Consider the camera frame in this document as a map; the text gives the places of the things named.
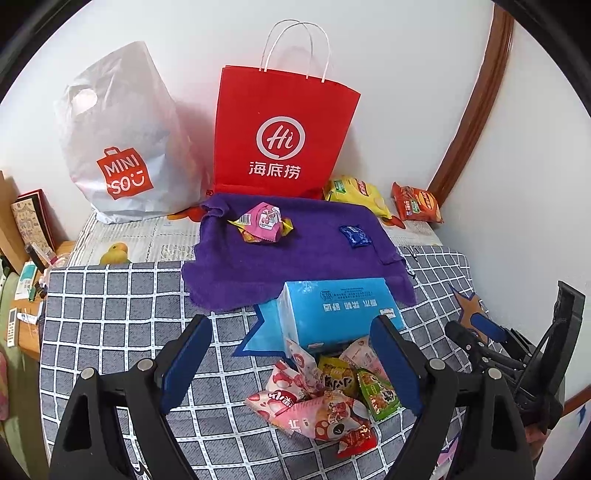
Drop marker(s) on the pink strawberry snack packet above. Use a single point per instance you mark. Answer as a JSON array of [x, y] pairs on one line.
[[284, 388]]

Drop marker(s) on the grey checkered tablecloth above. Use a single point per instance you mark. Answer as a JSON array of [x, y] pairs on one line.
[[109, 318]]

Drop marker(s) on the pink white snack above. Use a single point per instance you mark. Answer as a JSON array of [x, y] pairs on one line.
[[314, 378]]

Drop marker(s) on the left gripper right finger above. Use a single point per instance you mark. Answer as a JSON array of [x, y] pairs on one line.
[[492, 442]]

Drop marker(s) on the white Miniso plastic bag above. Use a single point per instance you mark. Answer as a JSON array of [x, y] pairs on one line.
[[123, 142]]

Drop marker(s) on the purple towel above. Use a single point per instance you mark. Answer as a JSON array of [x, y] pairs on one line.
[[227, 273]]

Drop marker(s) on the orange chips bag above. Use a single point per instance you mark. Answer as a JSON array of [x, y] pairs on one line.
[[414, 204]]

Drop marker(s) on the brown door frame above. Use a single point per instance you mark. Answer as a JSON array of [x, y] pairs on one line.
[[479, 106]]

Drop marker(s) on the green snack packet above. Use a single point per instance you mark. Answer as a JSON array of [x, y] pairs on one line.
[[378, 394]]

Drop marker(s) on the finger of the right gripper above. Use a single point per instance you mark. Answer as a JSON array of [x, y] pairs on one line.
[[468, 341], [488, 328]]

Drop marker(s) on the pink triangular snack packet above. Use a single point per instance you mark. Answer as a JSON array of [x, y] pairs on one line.
[[263, 224]]

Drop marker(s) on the patterned red framed book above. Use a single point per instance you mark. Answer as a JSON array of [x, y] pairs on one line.
[[30, 214]]

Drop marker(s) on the panda print snack packet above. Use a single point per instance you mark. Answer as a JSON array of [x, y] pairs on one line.
[[325, 418]]

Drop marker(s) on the wooden side furniture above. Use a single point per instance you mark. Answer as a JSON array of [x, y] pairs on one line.
[[29, 295]]

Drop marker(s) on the yellow triangular snack packet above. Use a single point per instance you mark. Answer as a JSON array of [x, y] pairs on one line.
[[339, 375]]

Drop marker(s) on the white remote control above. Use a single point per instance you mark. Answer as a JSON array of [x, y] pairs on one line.
[[12, 328]]

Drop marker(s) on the small blue candy packet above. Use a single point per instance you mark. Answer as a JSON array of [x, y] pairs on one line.
[[355, 235]]

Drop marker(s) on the red Haidilao paper bag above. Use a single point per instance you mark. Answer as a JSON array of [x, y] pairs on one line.
[[278, 133]]

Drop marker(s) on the yellow chips bag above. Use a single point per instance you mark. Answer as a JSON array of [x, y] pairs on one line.
[[351, 190]]

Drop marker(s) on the red candy packet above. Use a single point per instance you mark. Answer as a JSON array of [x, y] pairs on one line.
[[357, 442]]

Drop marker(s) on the blue tissue pack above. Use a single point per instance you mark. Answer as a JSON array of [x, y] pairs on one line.
[[320, 314]]

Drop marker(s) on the light pink nougat packet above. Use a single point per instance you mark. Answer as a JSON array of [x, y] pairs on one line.
[[361, 355]]

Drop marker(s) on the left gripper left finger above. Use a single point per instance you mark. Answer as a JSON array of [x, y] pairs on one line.
[[89, 442]]

